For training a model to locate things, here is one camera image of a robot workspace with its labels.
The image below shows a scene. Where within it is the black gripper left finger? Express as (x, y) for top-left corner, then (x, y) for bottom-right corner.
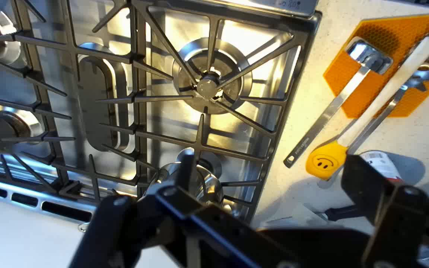
(69, 148), (295, 268)

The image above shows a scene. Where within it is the stainless steel gas range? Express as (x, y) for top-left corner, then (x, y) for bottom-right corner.
(0, 0), (324, 227)

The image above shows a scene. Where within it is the orange silicone trivet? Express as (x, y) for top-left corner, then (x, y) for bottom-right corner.
(322, 14), (429, 119)

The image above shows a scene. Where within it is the large steel measuring cup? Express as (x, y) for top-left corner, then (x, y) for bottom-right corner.
(282, 36), (395, 170)

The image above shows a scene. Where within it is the small steel measuring cup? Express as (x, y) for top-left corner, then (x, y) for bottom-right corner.
(347, 64), (429, 155)

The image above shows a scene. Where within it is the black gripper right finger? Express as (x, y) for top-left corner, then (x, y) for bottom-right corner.
(340, 154), (429, 268)

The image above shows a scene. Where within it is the black handled knife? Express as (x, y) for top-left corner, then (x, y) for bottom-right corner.
(324, 204), (373, 224)

